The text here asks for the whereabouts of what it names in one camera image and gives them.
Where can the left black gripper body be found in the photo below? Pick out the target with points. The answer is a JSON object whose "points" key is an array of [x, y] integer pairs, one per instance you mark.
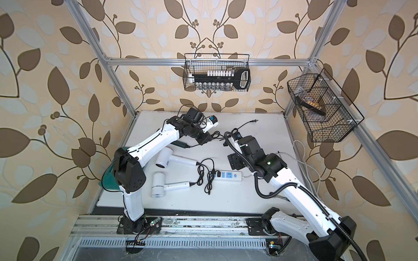
{"points": [[197, 132]]}

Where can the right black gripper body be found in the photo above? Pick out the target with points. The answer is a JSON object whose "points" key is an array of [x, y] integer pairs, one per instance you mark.
{"points": [[240, 161]]}

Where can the white blue power strip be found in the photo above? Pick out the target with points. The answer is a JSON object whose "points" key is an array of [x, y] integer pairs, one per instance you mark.
{"points": [[228, 176]]}

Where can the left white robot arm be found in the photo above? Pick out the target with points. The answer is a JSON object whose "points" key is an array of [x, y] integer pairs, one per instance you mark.
{"points": [[127, 165]]}

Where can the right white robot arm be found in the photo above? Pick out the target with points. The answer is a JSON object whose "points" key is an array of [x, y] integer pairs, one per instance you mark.
{"points": [[327, 234]]}

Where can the brush in right basket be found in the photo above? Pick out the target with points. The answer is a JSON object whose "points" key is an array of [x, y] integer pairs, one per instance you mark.
{"points": [[311, 106]]}

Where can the green tool case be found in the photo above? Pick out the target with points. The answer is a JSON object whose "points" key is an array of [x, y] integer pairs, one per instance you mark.
{"points": [[108, 181]]}

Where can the small green led board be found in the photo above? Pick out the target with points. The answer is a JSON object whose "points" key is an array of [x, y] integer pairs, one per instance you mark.
{"points": [[155, 222]]}

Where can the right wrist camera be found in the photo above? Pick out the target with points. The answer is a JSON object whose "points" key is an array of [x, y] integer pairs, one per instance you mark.
{"points": [[237, 147]]}

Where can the socket set rail black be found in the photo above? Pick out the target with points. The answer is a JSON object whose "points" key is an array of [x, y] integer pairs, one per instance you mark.
{"points": [[235, 78]]}

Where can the back wire basket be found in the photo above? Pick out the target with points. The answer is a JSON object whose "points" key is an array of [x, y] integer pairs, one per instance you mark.
{"points": [[196, 63]]}

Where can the wire basket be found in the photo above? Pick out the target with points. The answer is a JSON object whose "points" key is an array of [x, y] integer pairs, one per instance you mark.
{"points": [[196, 63], [342, 115]]}

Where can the right wire basket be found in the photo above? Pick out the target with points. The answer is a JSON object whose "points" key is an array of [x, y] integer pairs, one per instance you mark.
{"points": [[342, 115]]}

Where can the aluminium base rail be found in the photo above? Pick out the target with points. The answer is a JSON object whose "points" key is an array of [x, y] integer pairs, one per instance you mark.
{"points": [[176, 232]]}

